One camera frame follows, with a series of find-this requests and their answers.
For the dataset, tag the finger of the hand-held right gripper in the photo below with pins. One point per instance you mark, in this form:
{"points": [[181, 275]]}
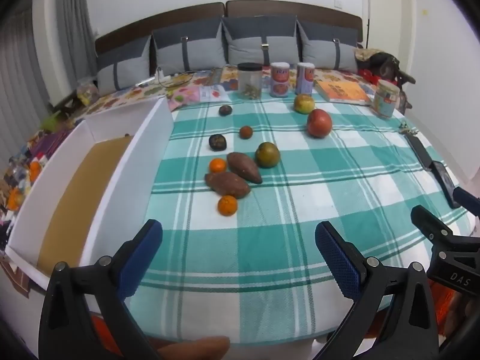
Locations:
{"points": [[467, 199], [431, 223]]}

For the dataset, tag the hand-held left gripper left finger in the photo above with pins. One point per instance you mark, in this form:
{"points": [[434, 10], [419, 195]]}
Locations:
{"points": [[140, 257]]}

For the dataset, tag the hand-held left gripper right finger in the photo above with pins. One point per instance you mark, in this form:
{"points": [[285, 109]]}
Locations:
{"points": [[337, 257]]}

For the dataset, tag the white box with brown bottom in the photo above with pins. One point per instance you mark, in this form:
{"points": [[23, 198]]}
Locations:
{"points": [[123, 180]]}

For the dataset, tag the small orange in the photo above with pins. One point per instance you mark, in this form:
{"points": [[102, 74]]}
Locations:
{"points": [[218, 165], [227, 205], [15, 198], [34, 169]]}

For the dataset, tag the sweet potato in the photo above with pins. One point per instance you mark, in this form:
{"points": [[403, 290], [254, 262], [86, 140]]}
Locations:
{"points": [[244, 167], [227, 184]]}

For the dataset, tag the large green-orange citrus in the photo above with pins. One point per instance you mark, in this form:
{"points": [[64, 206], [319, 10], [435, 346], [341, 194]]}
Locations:
{"points": [[267, 154]]}

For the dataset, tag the person's left hand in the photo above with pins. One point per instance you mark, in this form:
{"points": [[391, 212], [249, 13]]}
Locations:
{"points": [[195, 347]]}

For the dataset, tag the black phone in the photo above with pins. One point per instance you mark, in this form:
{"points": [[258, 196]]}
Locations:
{"points": [[444, 185]]}

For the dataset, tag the black remote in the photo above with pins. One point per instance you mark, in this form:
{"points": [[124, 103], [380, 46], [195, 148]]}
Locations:
{"points": [[420, 152]]}

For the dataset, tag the green checked cloth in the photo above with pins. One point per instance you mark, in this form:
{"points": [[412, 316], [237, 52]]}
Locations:
{"points": [[300, 180]]}

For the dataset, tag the bunch of keys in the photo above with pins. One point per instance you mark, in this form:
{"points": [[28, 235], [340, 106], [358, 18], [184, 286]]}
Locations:
{"points": [[408, 129]]}

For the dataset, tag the pale can with colourful label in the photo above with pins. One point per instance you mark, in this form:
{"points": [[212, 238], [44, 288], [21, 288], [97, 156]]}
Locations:
{"points": [[385, 99]]}

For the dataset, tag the red apple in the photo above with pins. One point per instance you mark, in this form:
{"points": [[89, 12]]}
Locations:
{"points": [[319, 123]]}

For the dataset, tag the dark passion fruit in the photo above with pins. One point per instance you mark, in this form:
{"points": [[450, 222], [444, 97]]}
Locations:
{"points": [[217, 142], [225, 110]]}

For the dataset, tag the small red-brown fruit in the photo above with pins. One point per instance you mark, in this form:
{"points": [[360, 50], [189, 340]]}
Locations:
{"points": [[246, 132]]}

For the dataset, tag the green-yellow apple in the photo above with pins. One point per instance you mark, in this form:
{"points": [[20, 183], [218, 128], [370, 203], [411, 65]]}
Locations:
{"points": [[303, 104]]}

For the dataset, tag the dark clothing pile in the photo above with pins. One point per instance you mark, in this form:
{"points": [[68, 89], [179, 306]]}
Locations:
{"points": [[386, 63]]}

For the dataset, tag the orange book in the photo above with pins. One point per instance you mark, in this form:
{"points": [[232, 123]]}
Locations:
{"points": [[343, 92]]}

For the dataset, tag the green object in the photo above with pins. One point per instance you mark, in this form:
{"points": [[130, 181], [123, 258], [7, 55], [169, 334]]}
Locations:
{"points": [[50, 122]]}

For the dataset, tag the floral blanket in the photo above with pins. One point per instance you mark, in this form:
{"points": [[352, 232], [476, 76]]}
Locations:
{"points": [[142, 92]]}

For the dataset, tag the clear bag of snacks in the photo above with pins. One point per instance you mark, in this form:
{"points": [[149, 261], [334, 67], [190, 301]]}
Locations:
{"points": [[87, 92]]}

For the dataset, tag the white leaflet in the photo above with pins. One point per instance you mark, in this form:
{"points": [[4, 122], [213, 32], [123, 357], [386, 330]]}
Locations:
{"points": [[212, 93]]}

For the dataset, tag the white can with orange label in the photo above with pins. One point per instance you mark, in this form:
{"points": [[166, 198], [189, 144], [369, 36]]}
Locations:
{"points": [[304, 78], [279, 79]]}

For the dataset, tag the white power strip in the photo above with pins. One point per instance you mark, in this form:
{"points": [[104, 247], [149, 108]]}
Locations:
{"points": [[162, 77]]}

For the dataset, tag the grey pillow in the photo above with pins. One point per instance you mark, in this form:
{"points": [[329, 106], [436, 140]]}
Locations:
{"points": [[330, 47], [122, 65], [187, 50], [262, 43]]}

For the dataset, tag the clear jar with black lid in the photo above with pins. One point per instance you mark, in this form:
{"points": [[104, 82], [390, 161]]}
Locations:
{"points": [[249, 81]]}

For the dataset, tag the grey curtain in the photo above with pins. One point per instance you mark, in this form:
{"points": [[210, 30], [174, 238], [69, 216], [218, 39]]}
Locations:
{"points": [[22, 63]]}

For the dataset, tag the white wall socket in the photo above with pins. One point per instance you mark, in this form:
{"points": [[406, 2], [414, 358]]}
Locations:
{"points": [[339, 4]]}

